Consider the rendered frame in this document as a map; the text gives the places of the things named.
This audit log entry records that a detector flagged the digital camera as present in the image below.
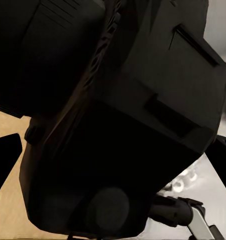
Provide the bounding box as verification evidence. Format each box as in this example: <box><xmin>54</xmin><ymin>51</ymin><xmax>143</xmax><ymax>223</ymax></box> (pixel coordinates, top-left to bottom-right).
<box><xmin>0</xmin><ymin>0</ymin><xmax>226</xmax><ymax>240</ymax></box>

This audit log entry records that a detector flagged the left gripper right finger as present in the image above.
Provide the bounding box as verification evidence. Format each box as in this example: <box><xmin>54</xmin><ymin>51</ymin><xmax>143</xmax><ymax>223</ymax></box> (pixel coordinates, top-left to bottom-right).
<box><xmin>205</xmin><ymin>135</ymin><xmax>226</xmax><ymax>187</ymax></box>

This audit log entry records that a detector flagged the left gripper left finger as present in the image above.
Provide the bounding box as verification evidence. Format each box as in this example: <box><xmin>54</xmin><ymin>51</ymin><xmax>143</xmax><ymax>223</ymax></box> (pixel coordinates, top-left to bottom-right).
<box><xmin>0</xmin><ymin>133</ymin><xmax>23</xmax><ymax>189</ymax></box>

